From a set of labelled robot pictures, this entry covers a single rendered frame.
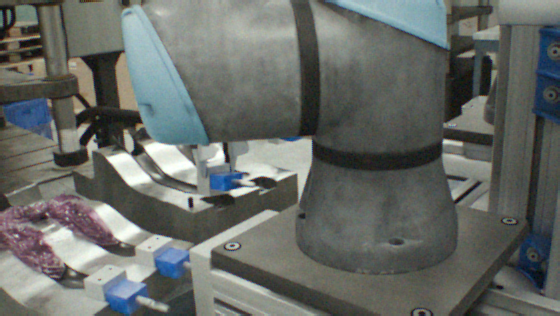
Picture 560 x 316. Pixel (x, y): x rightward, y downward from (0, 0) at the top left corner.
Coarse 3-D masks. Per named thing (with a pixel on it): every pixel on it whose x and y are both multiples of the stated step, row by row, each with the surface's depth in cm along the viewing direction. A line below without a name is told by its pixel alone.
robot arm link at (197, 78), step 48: (144, 0) 45; (192, 0) 42; (240, 0) 42; (288, 0) 44; (144, 48) 41; (192, 48) 41; (240, 48) 41; (288, 48) 41; (144, 96) 41; (192, 96) 41; (240, 96) 42; (288, 96) 42
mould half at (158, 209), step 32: (96, 160) 121; (128, 160) 118; (160, 160) 121; (96, 192) 125; (128, 192) 113; (160, 192) 108; (256, 192) 107; (288, 192) 113; (160, 224) 107; (192, 224) 98; (224, 224) 103
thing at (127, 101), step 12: (72, 60) 517; (120, 60) 482; (72, 72) 521; (84, 72) 512; (120, 72) 486; (84, 84) 516; (120, 84) 490; (84, 96) 522; (120, 96) 495; (132, 96) 487; (84, 108) 527; (120, 108) 499; (132, 108) 491
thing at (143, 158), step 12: (132, 132) 126; (144, 132) 128; (120, 144) 126; (132, 156) 119; (144, 156) 121; (192, 156) 126; (144, 168) 118; (156, 168) 119; (156, 180) 116; (168, 180) 116; (192, 192) 109
